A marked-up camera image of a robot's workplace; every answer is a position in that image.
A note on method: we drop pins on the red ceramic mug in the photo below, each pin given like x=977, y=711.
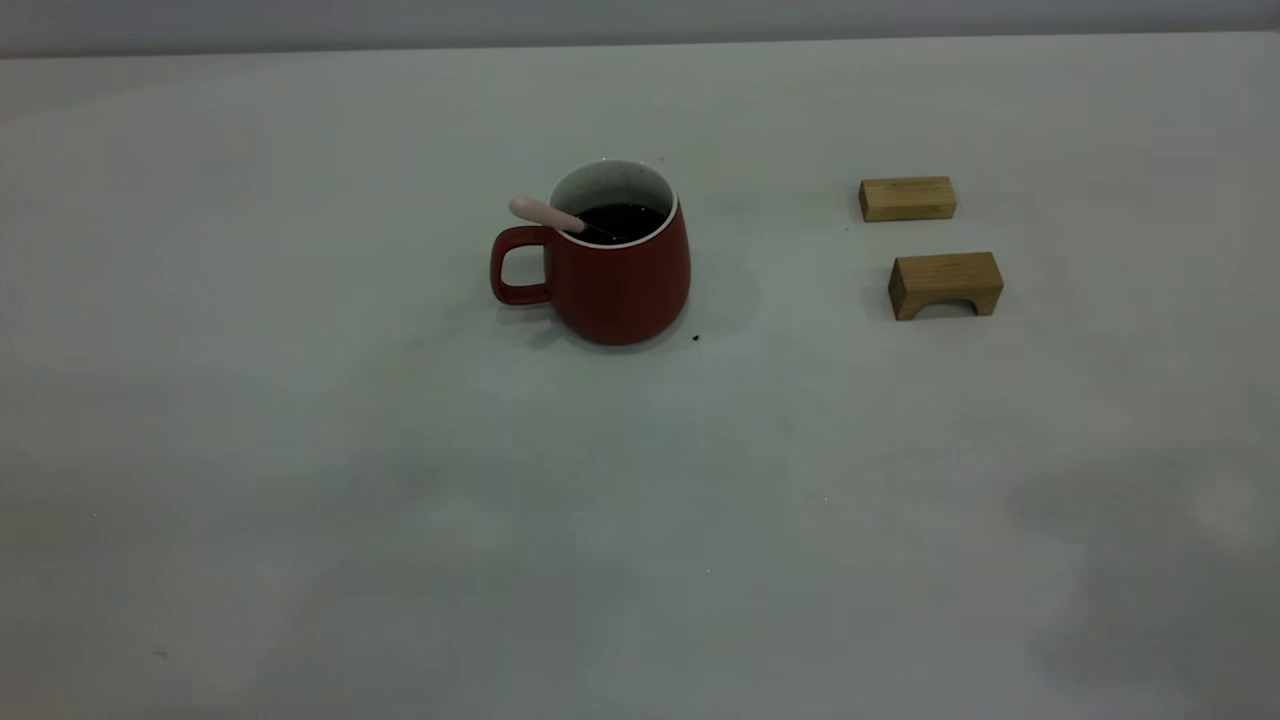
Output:
x=620, y=295

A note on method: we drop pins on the dark coffee liquid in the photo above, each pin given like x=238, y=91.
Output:
x=630, y=220

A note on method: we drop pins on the flat rectangular wooden block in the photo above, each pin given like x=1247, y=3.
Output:
x=905, y=198

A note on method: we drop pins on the arched wooden block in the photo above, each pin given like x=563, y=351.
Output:
x=945, y=272

